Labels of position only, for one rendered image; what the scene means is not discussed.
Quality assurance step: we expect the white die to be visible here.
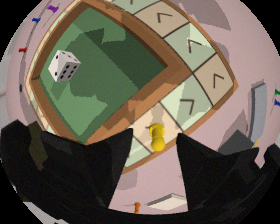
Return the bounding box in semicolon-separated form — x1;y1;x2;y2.
48;49;80;81

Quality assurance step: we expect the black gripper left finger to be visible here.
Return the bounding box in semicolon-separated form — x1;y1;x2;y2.
40;128;133;208

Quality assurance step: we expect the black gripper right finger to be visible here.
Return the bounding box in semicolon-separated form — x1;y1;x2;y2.
176;132;260;210

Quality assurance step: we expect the yellow pawn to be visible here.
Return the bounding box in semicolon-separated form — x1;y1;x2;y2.
149;123;165;151

